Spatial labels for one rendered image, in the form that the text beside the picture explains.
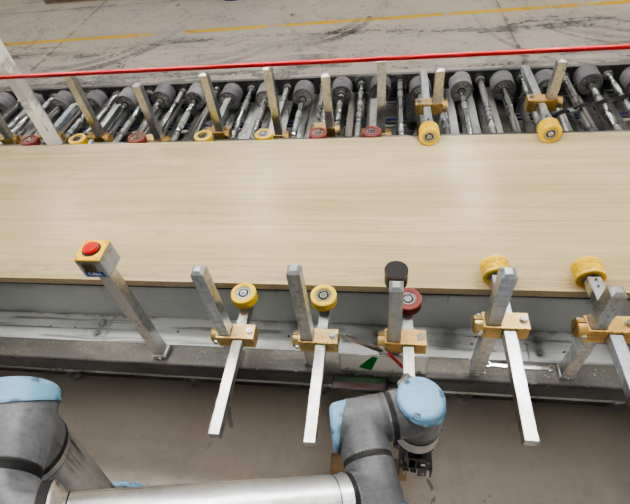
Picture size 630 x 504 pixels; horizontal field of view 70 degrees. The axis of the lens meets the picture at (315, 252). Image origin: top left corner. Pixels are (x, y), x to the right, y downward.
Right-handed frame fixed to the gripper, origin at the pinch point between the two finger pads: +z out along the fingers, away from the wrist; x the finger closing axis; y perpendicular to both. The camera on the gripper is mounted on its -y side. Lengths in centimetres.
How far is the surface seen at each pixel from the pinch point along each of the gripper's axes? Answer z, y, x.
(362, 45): 74, -420, -33
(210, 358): 12, -30, -63
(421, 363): 5.4, -28.8, 4.0
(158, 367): 14, -27, -81
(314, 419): -2.2, -6.5, -24.4
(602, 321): -18, -29, 45
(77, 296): 8, -51, -120
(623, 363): -14, -21, 49
